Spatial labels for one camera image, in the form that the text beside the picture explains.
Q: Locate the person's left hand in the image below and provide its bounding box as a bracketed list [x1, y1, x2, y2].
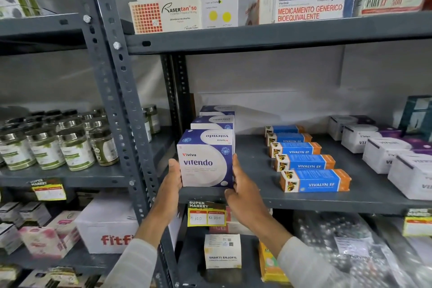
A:
[148, 158, 183, 223]

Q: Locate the person's right hand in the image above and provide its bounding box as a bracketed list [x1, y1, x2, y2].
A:
[224, 153, 272, 236]

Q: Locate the white purple medicine box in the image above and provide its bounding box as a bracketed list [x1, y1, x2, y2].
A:
[177, 129, 235, 189]
[190, 115, 235, 132]
[199, 105, 235, 117]

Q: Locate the person's right forearm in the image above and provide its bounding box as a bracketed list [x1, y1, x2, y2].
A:
[251, 218, 353, 288]

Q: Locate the person's left forearm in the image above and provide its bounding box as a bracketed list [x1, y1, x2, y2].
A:
[101, 211, 178, 288]

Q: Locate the yellow red price label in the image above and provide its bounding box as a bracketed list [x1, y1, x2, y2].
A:
[402, 209, 432, 237]
[30, 179, 67, 201]
[187, 201, 227, 228]

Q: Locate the green jar with silver lid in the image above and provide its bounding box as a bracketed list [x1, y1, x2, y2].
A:
[141, 104, 161, 143]

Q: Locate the white cube box grey label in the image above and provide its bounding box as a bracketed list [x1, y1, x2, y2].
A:
[204, 233, 242, 270]

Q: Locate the blue orange medicine box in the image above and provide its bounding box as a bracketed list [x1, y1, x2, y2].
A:
[265, 125, 305, 137]
[279, 168, 352, 193]
[274, 153, 336, 172]
[266, 133, 313, 147]
[269, 142, 322, 159]

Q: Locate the yellow orange box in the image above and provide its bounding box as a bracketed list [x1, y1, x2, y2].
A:
[259, 241, 291, 284]

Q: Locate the large white box red print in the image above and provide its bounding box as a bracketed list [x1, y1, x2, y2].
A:
[74, 193, 183, 255]

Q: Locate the grey metal shelving rack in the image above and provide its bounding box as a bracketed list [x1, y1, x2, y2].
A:
[121, 0, 432, 288]
[0, 0, 176, 288]

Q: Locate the clear bag of blister packs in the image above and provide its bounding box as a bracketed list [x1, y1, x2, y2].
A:
[293, 211, 432, 288]

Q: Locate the group of green silver-lidded jars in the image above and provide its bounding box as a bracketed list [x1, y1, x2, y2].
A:
[0, 107, 121, 172]

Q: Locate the white box with purple side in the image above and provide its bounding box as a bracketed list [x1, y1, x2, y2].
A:
[328, 115, 376, 141]
[341, 124, 403, 154]
[362, 137, 432, 174]
[388, 149, 432, 201]

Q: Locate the pink white box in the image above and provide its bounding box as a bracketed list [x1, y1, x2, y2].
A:
[19, 210, 82, 260]

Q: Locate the small white dark box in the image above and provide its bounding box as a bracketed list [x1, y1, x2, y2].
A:
[19, 201, 52, 227]
[0, 223, 23, 255]
[0, 202, 23, 223]

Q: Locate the white box with orange grid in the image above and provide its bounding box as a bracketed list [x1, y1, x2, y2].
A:
[128, 0, 202, 35]

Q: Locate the row of yellow-topped boxes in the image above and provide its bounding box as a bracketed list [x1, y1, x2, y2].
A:
[0, 264, 106, 288]

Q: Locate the white box with yellow dots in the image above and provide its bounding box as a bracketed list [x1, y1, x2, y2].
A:
[199, 0, 239, 29]

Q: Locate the small orange white box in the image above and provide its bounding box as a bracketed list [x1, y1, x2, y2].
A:
[245, 0, 274, 26]

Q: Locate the teal medicine box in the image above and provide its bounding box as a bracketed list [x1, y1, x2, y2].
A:
[400, 95, 432, 142]

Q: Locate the white blue box red print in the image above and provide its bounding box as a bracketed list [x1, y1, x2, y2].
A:
[272, 0, 358, 24]

